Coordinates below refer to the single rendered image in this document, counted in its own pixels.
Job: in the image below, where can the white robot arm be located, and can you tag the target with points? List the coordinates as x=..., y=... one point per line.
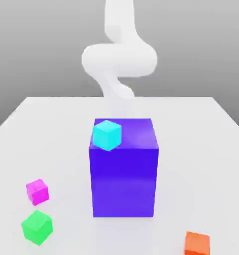
x=119, y=59

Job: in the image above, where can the small cyan cube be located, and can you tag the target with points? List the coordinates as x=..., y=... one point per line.
x=107, y=135

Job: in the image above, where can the small magenta cube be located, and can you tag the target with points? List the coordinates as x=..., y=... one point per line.
x=37, y=192

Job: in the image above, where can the small green cube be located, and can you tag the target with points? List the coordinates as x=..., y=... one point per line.
x=37, y=227

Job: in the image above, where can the small orange cube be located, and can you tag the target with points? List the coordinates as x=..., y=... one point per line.
x=197, y=243

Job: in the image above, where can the large purple box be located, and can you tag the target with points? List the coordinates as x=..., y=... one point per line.
x=123, y=179

